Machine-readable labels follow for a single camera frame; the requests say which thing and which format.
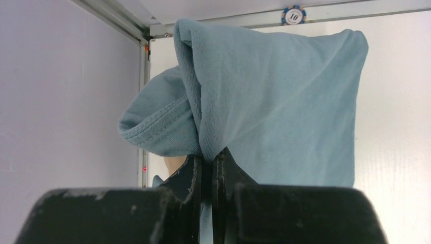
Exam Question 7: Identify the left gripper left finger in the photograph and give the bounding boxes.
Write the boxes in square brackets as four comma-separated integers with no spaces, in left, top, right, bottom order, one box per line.
[16,156,202,243]

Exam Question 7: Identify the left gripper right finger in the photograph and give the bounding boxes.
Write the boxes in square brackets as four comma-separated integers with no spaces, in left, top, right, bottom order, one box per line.
[212,149,387,243]

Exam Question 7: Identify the blue-grey polo t-shirt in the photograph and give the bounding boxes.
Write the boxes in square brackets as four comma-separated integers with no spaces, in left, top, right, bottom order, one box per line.
[118,19,368,243]

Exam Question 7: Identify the blue poker chip marker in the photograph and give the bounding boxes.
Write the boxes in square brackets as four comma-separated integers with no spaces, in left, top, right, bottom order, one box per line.
[281,5,306,25]

